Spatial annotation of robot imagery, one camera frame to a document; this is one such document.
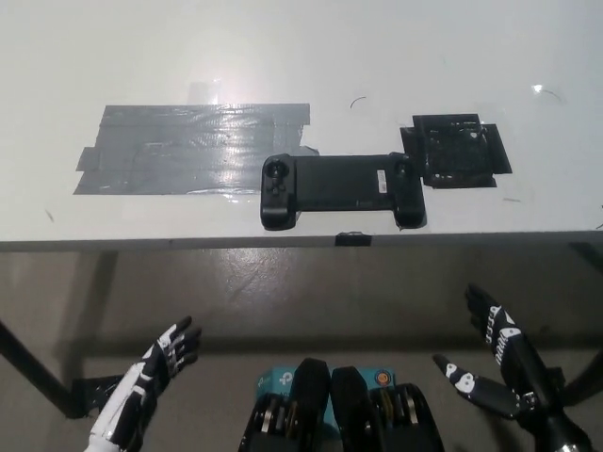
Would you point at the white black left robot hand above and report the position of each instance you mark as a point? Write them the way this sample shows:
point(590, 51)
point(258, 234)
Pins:
point(141, 381)

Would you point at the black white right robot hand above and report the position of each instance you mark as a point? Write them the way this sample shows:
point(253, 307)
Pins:
point(513, 367)

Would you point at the black mobile game controller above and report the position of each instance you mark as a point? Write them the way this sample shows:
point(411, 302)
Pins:
point(338, 181)

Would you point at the black slanted table leg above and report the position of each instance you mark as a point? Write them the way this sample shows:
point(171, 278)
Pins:
point(586, 381)
point(37, 372)

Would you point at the black square tape patch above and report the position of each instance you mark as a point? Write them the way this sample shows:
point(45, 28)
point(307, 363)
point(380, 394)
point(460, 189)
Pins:
point(454, 150)

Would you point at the black table frame bar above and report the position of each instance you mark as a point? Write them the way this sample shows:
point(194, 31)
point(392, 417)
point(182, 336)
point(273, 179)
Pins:
point(589, 252)

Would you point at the grey duct tape patch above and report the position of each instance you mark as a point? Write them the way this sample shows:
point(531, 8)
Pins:
point(188, 150)

